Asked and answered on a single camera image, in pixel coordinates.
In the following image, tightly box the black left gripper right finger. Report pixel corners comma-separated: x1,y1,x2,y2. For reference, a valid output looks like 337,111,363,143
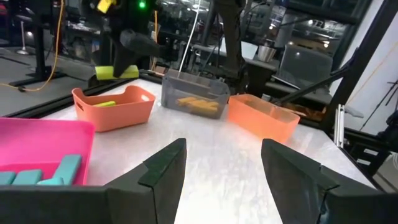
261,138,340,224

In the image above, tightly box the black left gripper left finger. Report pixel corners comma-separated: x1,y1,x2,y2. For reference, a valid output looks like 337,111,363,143
105,138,188,224

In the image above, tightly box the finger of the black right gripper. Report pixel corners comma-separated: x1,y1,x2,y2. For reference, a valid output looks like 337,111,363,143
113,29,163,78

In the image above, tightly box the green wooden block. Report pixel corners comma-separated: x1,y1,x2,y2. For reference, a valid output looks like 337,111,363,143
95,64,140,81
93,100,117,108

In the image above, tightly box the yellow wooden block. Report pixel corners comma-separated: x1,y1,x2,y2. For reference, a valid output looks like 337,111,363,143
189,99,220,110

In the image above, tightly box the teal wooden block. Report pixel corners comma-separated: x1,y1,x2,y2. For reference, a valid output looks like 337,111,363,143
36,177,65,187
52,154,83,186
11,169,44,186

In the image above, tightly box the yellow plug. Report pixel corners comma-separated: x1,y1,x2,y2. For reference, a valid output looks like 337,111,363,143
96,0,118,14

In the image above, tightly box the grey translucent bin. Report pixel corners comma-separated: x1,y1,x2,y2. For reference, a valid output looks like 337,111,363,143
160,68,231,120

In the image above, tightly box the orange translucent bin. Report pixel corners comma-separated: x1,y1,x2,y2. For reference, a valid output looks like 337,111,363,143
227,93,301,144

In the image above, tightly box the white work surface sheet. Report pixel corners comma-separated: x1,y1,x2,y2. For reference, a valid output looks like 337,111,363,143
40,77,377,224

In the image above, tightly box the black floor stand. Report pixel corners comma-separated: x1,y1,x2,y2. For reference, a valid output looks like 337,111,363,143
8,0,68,88

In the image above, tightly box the thin white stand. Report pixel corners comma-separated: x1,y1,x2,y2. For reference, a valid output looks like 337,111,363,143
15,14,30,56

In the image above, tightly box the white translucent container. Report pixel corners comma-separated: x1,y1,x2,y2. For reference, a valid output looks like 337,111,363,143
241,40,259,60

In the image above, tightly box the pink plastic bin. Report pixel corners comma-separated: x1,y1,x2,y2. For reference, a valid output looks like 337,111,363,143
0,117,96,187

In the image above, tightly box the grey laptop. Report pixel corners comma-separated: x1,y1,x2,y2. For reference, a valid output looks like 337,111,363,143
275,44,334,91

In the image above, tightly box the metal cup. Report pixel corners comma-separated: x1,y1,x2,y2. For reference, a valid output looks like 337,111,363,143
257,45,277,63

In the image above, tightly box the white cable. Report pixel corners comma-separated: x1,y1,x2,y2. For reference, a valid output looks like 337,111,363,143
177,0,202,78

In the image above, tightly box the orange basket with handles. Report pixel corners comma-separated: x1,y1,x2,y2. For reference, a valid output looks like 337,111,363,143
71,85,157,133

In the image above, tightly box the yellow cable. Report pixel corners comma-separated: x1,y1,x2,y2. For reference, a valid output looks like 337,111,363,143
0,0,67,93

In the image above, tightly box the silver frame bracket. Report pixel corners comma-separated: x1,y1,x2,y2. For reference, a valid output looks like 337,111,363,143
333,103,346,149

